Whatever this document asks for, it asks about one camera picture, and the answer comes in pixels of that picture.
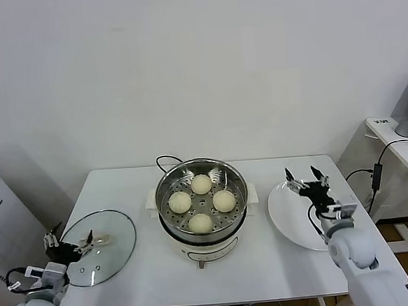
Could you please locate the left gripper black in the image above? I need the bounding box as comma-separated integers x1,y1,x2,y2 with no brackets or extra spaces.
42,219,96,266

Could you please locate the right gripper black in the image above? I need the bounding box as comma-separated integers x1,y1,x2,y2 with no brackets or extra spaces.
284,163,337,213

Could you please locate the glass lid with cream handle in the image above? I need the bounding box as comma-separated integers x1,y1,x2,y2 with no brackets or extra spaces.
51,208,140,290

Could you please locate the white steamed baozi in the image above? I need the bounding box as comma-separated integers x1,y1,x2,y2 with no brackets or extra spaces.
211,189,238,214
187,211,214,235
167,190,194,215
190,173,214,196

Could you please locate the perforated steel steamer basket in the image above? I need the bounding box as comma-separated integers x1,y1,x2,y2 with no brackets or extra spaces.
142,154,263,239

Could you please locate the white round plate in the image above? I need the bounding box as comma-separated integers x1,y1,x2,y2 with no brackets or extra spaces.
265,175,357,256

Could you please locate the white cabinet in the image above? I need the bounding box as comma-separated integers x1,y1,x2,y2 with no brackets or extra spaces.
0,151,64,306

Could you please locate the white side desk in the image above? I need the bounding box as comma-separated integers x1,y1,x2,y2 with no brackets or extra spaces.
364,115,408,275

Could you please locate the grey round puck device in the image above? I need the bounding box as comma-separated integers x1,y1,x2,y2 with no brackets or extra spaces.
393,118,408,139

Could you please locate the cream electric cooker base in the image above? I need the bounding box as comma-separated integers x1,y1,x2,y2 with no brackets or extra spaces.
147,201,260,274

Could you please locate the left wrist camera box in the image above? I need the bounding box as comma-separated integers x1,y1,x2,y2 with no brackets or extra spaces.
24,260,69,289

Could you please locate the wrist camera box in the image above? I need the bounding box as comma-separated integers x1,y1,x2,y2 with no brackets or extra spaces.
24,260,69,289
325,201,359,222

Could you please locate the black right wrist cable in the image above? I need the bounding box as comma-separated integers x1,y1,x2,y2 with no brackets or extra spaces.
307,202,328,245

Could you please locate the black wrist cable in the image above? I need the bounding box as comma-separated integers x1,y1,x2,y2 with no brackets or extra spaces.
4,266,34,293
307,202,328,245

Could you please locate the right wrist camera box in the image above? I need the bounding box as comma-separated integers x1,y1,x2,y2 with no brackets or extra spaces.
325,201,359,222

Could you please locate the black power adapter cable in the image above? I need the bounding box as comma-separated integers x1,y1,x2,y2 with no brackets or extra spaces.
342,139,408,217

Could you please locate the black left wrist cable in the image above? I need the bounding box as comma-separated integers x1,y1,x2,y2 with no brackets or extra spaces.
4,266,34,293

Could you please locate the black cooker power cord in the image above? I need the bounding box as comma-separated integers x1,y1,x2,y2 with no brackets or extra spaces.
154,154,185,177

